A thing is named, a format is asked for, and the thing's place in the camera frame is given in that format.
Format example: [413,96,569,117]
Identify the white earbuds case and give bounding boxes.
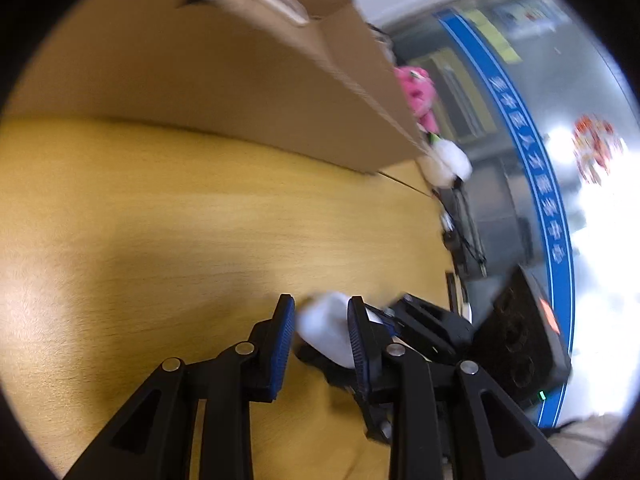
[296,292,355,370]

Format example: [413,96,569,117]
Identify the white panda plush toy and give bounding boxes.
[418,133,473,188]

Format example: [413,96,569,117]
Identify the pink bear plush toy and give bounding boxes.
[394,66,439,134]

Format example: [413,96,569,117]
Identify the brown cardboard box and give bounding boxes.
[6,0,422,172]

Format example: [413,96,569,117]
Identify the black cables on table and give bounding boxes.
[434,184,488,281]

